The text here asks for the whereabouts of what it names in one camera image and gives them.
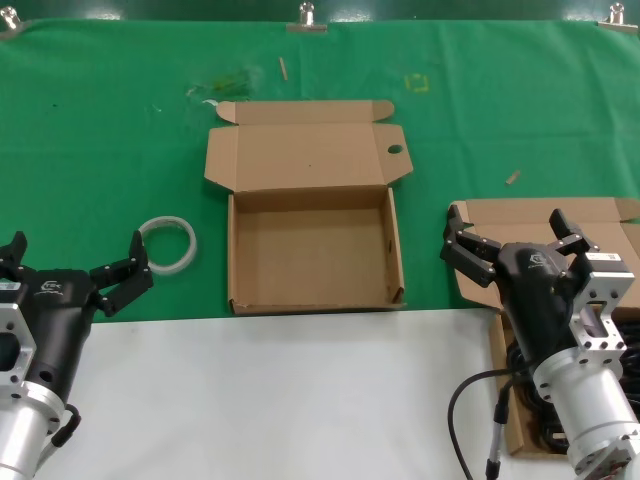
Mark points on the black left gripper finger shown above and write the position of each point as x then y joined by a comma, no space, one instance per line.
12,255
125,280

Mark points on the cardboard box with round hole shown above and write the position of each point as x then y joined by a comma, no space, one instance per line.
300,145

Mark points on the green table cloth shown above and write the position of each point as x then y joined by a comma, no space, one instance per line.
100,125

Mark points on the metal binder clip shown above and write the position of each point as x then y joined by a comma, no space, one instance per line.
9,25
306,22
617,19

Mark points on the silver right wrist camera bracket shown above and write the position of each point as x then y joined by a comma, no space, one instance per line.
605,285

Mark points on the long wooden stick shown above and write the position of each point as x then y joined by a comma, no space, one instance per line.
283,68

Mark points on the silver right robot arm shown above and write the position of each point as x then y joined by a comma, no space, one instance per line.
585,410

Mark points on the small cardboard scrap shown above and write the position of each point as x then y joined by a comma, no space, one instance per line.
513,177

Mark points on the clear tape roll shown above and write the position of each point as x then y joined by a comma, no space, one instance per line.
187,245

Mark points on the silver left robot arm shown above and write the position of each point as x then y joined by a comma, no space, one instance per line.
25,430

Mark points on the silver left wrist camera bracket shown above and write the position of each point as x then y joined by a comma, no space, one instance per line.
12,320

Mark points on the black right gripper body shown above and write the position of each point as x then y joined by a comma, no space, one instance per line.
535,295

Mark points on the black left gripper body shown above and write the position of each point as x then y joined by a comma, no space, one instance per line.
60,320

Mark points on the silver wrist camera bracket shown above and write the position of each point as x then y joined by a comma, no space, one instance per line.
12,320
605,285

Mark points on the clear plastic wrapper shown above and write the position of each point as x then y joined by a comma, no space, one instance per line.
230,82

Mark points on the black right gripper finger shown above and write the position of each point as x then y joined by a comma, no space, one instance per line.
472,255
575,240

